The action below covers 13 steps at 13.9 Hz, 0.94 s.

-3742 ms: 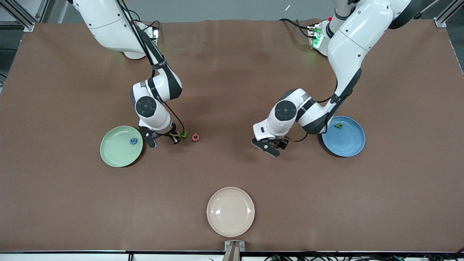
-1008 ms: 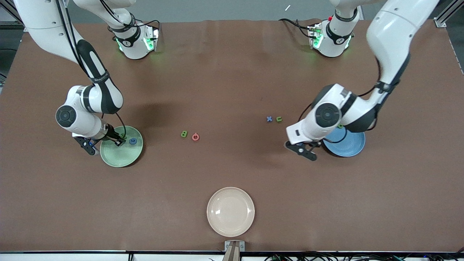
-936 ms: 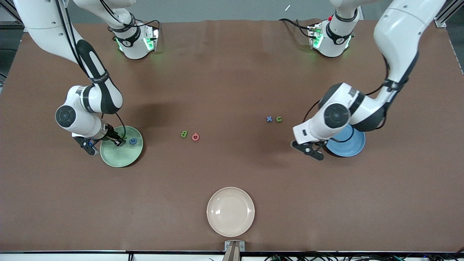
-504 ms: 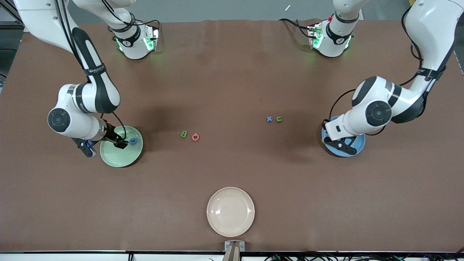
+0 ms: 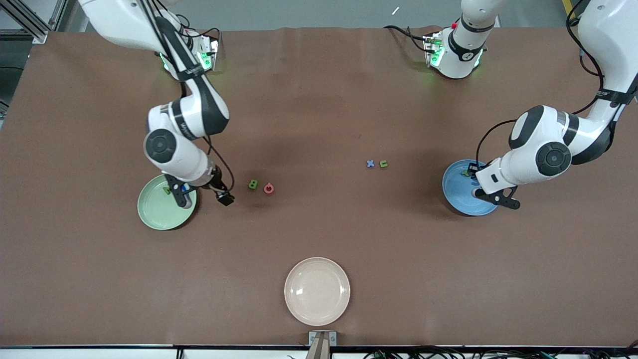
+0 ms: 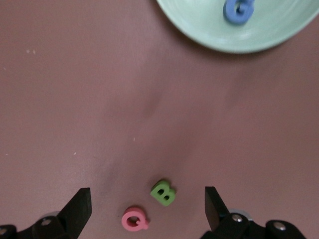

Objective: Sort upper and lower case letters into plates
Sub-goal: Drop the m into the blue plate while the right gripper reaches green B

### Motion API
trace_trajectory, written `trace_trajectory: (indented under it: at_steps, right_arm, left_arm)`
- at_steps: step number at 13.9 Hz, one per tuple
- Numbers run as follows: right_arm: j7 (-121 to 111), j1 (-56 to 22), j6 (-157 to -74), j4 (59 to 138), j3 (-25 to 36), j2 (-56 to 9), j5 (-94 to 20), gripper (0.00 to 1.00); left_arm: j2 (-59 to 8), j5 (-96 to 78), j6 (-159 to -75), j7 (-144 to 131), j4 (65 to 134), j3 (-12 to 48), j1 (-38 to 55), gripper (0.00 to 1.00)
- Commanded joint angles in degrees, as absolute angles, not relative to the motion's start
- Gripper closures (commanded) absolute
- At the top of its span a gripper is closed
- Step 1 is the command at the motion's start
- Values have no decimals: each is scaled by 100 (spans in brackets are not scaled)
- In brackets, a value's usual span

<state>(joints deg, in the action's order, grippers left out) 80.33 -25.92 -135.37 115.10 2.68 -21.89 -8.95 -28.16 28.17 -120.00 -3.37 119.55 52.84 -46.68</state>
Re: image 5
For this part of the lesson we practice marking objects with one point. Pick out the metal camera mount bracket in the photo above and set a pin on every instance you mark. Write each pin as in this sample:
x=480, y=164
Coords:
x=322, y=344

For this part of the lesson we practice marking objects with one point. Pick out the yellow bar with black foot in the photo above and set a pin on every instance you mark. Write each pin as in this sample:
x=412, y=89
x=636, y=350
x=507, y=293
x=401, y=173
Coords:
x=566, y=6

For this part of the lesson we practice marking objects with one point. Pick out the light green plate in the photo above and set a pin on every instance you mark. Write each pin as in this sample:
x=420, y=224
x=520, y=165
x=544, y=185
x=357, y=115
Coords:
x=157, y=212

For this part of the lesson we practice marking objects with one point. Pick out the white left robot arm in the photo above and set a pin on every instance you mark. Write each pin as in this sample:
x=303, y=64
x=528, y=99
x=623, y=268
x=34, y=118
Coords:
x=553, y=158

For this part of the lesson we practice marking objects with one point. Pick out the pink capital letter Q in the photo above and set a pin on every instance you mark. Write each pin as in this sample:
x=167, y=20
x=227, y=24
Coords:
x=268, y=192

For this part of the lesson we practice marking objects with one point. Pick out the beige plate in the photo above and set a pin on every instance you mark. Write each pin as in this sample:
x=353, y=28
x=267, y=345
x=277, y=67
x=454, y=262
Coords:
x=317, y=291

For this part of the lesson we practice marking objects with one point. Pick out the brown table cover mat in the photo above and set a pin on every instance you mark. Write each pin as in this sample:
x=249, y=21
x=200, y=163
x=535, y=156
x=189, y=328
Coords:
x=319, y=124

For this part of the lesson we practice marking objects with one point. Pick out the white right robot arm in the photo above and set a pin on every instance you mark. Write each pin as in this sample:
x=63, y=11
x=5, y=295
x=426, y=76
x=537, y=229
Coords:
x=160, y=145

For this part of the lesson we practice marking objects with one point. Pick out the white table edge rail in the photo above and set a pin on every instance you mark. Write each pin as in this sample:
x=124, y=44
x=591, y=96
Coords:
x=99, y=354

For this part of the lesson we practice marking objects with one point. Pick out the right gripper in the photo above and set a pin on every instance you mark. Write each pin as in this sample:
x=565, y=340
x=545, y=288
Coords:
x=218, y=184

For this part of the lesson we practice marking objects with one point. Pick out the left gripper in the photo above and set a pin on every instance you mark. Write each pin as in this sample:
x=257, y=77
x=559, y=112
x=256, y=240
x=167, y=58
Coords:
x=479, y=166

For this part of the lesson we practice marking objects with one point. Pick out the aluminium frame profile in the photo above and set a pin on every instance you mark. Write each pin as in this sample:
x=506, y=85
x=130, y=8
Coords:
x=37, y=34

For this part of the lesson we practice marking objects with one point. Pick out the blue plate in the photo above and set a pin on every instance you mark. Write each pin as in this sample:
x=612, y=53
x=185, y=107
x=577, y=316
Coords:
x=461, y=197

